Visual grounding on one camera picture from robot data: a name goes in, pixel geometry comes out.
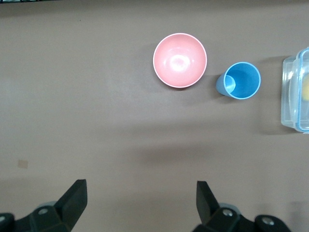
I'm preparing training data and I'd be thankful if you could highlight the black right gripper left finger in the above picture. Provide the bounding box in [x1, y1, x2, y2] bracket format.
[0, 179, 88, 232]

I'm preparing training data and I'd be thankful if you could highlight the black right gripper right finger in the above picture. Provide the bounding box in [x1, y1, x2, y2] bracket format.
[193, 180, 292, 232]

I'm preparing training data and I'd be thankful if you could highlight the blue cup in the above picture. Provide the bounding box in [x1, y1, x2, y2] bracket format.
[215, 61, 262, 100]

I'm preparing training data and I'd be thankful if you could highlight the clear blue-rimmed plastic container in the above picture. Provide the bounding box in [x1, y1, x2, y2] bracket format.
[281, 46, 309, 134]

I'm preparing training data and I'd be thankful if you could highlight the pink bowl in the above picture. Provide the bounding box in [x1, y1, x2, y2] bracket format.
[153, 33, 208, 88]

